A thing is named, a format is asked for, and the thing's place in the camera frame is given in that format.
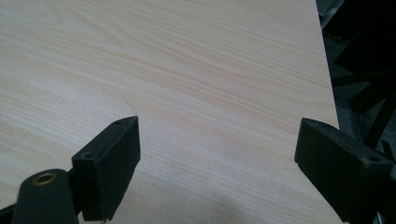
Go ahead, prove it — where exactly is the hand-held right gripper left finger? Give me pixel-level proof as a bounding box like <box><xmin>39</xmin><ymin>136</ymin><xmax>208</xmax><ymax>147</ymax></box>
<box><xmin>71</xmin><ymin>115</ymin><xmax>142</xmax><ymax>223</ymax></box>

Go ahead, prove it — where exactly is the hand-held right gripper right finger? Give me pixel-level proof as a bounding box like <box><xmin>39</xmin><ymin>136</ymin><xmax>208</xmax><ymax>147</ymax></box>
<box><xmin>293</xmin><ymin>117</ymin><xmax>394</xmax><ymax>224</ymax></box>

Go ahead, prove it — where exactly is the black metal stand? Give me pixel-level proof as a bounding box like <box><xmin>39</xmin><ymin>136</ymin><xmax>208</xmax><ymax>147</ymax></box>
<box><xmin>315</xmin><ymin>0</ymin><xmax>396</xmax><ymax>162</ymax></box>

